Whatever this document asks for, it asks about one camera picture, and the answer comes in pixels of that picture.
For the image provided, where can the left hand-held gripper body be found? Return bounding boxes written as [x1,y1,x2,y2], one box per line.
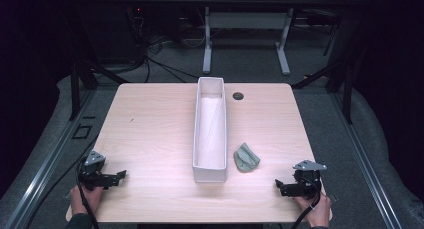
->
[78,150,116,192]

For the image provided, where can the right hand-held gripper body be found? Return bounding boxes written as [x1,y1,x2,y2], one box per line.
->
[281,159,328,200]

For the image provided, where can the green cloth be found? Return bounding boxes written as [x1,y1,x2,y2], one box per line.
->
[233,142,262,173]

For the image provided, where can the long white box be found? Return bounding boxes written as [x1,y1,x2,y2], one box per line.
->
[191,76,229,184]

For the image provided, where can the person's left hand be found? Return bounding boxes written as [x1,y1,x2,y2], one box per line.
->
[69,184,105,217]

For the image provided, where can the person's right hand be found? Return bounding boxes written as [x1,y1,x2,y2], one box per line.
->
[293,192,333,229]

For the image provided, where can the black metal stand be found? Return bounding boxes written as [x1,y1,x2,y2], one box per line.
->
[65,28,129,122]
[291,8,371,125]

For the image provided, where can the white desk with metal legs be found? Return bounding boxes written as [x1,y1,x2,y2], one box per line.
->
[182,0,335,76]

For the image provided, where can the left hand-held gripper black cable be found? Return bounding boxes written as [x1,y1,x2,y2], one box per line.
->
[25,134,101,229]

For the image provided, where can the hand-held gripper black cable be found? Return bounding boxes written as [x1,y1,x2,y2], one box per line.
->
[290,177,322,229]
[25,134,101,229]

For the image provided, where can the right hand-held gripper black cable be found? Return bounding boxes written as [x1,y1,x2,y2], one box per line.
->
[290,177,322,229]

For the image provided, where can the grey metal floor rail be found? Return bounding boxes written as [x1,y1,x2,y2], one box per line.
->
[329,92,404,229]
[0,88,98,229]

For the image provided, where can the bundle of black floor cables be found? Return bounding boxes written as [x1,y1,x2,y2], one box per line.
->
[109,5,204,84]

